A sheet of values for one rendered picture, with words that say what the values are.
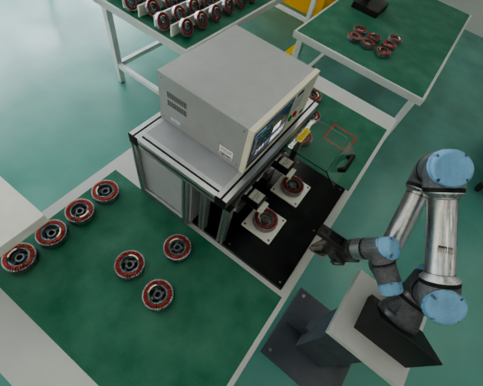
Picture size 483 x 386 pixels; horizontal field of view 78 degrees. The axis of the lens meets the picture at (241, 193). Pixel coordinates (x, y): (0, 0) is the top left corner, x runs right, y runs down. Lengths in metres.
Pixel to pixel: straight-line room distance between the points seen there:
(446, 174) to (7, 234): 1.19
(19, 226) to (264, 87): 0.80
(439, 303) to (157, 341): 0.92
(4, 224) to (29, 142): 1.91
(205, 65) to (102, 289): 0.89
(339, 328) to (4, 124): 2.73
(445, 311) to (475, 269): 1.87
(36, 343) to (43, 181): 1.47
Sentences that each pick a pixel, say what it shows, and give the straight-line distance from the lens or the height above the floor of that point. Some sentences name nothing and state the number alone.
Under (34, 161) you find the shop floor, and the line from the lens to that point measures 2.68.
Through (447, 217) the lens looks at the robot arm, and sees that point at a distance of 1.10.
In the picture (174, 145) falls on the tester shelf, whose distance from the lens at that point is 1.10.
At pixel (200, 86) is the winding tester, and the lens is 1.01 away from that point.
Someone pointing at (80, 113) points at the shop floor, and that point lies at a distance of 2.92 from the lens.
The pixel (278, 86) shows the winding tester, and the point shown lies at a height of 1.32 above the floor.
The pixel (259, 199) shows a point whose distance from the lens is 1.23.
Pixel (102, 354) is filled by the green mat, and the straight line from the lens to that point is 1.23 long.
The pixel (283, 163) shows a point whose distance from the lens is 1.37.
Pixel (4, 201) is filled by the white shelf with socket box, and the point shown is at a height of 1.20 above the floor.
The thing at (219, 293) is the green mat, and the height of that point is 0.75.
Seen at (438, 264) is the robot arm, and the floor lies 1.16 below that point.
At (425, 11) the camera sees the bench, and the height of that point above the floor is 0.75.
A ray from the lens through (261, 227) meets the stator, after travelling 1.29.
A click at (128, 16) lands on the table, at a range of 2.53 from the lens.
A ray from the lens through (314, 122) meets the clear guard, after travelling 1.39.
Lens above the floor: 1.95
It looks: 56 degrees down
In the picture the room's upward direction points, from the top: 17 degrees clockwise
